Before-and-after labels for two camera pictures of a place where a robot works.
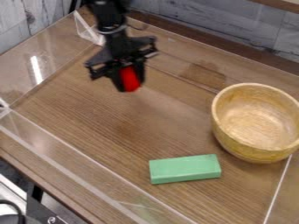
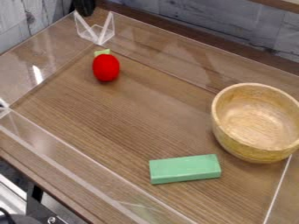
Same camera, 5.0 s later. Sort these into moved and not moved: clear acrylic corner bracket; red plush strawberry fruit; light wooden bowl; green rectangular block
Moved: red plush strawberry fruit
Not moved: light wooden bowl; clear acrylic corner bracket; green rectangular block
